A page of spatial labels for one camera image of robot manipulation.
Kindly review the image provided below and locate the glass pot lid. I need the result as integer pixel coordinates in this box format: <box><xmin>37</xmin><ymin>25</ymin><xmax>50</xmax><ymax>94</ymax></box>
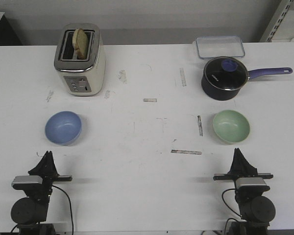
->
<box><xmin>204</xmin><ymin>56</ymin><xmax>248</xmax><ymax>91</ymax></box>

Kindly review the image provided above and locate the toasted bread slice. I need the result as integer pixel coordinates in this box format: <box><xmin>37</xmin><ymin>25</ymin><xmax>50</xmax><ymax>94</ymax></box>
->
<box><xmin>72</xmin><ymin>28</ymin><xmax>89</xmax><ymax>59</ymax></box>

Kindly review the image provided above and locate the cream and chrome toaster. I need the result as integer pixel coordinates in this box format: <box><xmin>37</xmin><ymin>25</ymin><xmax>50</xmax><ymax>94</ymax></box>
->
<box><xmin>54</xmin><ymin>23</ymin><xmax>106</xmax><ymax>96</ymax></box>

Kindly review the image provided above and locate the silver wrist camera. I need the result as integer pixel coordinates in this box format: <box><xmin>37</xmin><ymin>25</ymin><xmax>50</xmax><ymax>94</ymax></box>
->
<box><xmin>11</xmin><ymin>175</ymin><xmax>43</xmax><ymax>190</ymax></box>
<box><xmin>235</xmin><ymin>177</ymin><xmax>270</xmax><ymax>192</ymax></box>

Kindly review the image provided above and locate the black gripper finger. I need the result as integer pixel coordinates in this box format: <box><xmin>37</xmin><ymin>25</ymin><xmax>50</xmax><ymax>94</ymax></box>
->
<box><xmin>28</xmin><ymin>151</ymin><xmax>49</xmax><ymax>175</ymax></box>
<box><xmin>49</xmin><ymin>151</ymin><xmax>59</xmax><ymax>176</ymax></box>
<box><xmin>228</xmin><ymin>148</ymin><xmax>240</xmax><ymax>175</ymax></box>
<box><xmin>238</xmin><ymin>148</ymin><xmax>258</xmax><ymax>174</ymax></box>

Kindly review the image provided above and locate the clear plastic food container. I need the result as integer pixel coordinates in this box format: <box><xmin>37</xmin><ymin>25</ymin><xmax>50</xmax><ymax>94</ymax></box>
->
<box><xmin>195</xmin><ymin>35</ymin><xmax>245</xmax><ymax>59</ymax></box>

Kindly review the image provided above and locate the dark blue saucepan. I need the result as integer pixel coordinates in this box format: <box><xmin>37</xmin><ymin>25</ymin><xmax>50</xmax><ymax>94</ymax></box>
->
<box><xmin>201</xmin><ymin>67</ymin><xmax>293</xmax><ymax>101</ymax></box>

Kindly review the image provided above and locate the blue bowl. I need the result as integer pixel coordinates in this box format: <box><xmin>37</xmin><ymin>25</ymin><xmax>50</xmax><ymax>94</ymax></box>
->
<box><xmin>45</xmin><ymin>111</ymin><xmax>82</xmax><ymax>146</ymax></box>

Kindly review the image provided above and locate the black box at left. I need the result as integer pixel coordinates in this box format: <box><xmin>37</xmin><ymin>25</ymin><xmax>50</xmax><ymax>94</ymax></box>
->
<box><xmin>0</xmin><ymin>12</ymin><xmax>23</xmax><ymax>46</ymax></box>

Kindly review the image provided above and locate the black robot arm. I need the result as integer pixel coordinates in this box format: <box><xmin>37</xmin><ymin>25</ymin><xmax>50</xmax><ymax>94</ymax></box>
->
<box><xmin>11</xmin><ymin>151</ymin><xmax>73</xmax><ymax>235</ymax></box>
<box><xmin>213</xmin><ymin>148</ymin><xmax>276</xmax><ymax>235</ymax></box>

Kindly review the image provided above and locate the green bowl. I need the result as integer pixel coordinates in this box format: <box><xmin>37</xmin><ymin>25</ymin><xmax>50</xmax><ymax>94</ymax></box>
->
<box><xmin>212</xmin><ymin>110</ymin><xmax>250</xmax><ymax>144</ymax></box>

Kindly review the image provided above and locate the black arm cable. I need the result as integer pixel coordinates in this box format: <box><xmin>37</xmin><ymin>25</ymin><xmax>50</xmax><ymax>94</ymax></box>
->
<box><xmin>221</xmin><ymin>188</ymin><xmax>243</xmax><ymax>235</ymax></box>
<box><xmin>50</xmin><ymin>185</ymin><xmax>74</xmax><ymax>233</ymax></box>

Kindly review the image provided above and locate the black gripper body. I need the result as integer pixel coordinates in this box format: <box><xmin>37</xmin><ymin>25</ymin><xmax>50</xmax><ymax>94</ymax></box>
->
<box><xmin>213</xmin><ymin>173</ymin><xmax>273</xmax><ymax>181</ymax></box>
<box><xmin>28</xmin><ymin>175</ymin><xmax>73</xmax><ymax>189</ymax></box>

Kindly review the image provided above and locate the white metal shelf rack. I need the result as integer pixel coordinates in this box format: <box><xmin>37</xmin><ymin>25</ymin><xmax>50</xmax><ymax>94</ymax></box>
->
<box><xmin>259</xmin><ymin>0</ymin><xmax>294</xmax><ymax>43</ymax></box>

